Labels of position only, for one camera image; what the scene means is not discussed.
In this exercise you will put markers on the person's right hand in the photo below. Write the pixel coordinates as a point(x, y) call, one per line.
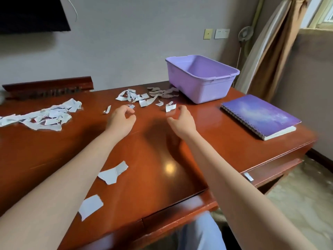
point(182, 123)

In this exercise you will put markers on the person's left hand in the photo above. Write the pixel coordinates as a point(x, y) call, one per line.
point(121, 122)

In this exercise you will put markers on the purple plastic basket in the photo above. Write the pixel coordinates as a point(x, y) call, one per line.
point(203, 83)

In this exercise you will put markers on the purple spiral notebook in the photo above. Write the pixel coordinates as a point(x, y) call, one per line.
point(260, 115)

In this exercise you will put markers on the white paper scraps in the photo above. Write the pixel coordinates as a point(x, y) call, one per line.
point(41, 118)

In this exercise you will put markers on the person's right forearm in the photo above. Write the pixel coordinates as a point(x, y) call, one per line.
point(244, 203)

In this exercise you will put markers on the person's left forearm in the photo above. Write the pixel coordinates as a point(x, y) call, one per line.
point(57, 192)

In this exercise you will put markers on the brown wooden desk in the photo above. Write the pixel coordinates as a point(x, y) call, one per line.
point(156, 153)

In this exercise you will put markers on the person's blue jeans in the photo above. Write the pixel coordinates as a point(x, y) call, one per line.
point(200, 231)

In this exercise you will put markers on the white sheer curtain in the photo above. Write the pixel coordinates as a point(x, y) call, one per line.
point(257, 54)

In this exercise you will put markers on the standing floor fan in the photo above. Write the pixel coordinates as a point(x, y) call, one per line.
point(245, 33)

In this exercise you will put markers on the brown curtain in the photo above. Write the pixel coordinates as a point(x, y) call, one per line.
point(275, 57)

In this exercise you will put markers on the yellow wall plate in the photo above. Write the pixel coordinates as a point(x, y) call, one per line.
point(207, 34)

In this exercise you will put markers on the yellowish wall pipe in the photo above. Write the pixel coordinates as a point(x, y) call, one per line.
point(255, 20)

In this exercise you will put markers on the black wall television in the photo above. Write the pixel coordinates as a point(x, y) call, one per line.
point(31, 12)

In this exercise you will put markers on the window frame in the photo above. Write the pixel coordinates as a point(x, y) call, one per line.
point(322, 12)

